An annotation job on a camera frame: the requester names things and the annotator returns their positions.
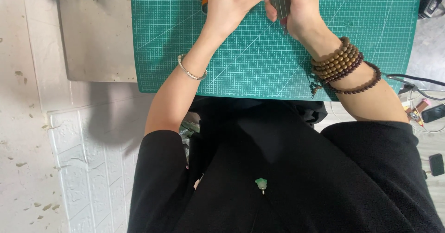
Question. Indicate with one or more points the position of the person's right hand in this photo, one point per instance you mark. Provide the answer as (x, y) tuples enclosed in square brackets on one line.
[(304, 10)]

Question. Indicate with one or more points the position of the person's left hand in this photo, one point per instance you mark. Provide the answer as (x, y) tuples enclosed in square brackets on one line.
[(227, 8)]

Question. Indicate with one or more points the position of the grey ribbed metal tool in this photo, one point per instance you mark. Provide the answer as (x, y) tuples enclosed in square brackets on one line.
[(282, 5)]

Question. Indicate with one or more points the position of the green cutting mat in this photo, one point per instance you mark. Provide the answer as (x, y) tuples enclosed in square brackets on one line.
[(257, 62)]

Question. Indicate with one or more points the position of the silver bangle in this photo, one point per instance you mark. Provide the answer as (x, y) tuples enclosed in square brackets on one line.
[(189, 73)]

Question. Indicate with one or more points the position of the heap of green parts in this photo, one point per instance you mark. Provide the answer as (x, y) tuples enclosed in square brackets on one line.
[(189, 128)]

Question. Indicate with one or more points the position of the black power tool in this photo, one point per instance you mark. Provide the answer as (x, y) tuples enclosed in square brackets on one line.
[(431, 1)]

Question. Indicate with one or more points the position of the grey flat board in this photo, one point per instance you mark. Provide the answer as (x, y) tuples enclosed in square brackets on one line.
[(97, 34)]

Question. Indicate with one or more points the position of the small pink and brown part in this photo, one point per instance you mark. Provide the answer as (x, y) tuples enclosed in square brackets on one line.
[(419, 109)]

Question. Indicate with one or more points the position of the black phone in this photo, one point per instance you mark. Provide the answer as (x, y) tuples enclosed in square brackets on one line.
[(434, 113)]

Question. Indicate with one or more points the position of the person's black clothing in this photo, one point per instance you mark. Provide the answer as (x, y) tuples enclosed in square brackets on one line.
[(278, 177)]

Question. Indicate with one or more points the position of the green jade pendant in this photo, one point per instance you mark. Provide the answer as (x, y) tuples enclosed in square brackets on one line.
[(261, 183)]

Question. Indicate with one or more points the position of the small black device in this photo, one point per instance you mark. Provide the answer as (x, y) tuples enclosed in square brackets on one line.
[(436, 164)]

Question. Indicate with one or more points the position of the white brick-pattern foam panel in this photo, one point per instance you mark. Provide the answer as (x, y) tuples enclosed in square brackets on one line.
[(94, 177)]

